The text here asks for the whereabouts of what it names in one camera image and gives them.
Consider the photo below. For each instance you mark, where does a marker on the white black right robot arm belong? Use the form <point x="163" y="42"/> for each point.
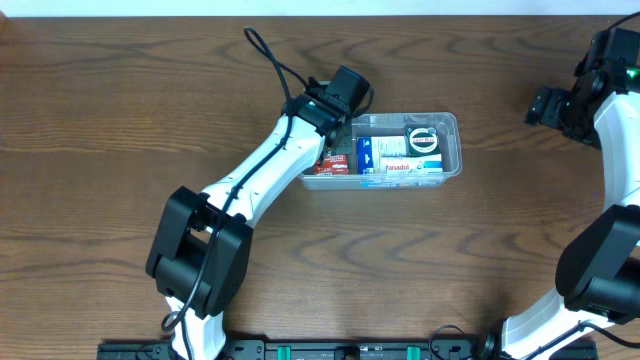
<point x="596" y="279"/>

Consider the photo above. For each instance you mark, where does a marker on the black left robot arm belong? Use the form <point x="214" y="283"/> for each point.
<point x="199" y="256"/>

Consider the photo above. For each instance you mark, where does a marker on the white small carton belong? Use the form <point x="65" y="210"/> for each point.
<point x="411" y="165"/>

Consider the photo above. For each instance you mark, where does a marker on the green round sachet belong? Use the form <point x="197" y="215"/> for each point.
<point x="421" y="140"/>

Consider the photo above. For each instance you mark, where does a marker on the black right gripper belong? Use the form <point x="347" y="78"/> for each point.
<point x="541" y="105"/>

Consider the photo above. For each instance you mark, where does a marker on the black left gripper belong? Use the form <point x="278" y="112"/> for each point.
<point x="335" y="135"/>

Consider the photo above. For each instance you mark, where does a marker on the clear plastic container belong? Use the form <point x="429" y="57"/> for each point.
<point x="392" y="124"/>

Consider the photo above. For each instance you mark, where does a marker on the red packet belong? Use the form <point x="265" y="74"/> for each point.
<point x="332" y="165"/>

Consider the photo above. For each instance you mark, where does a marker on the blue fever patch box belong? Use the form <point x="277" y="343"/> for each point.
<point x="371" y="149"/>

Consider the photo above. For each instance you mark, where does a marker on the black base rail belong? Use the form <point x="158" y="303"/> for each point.
<point x="265" y="350"/>

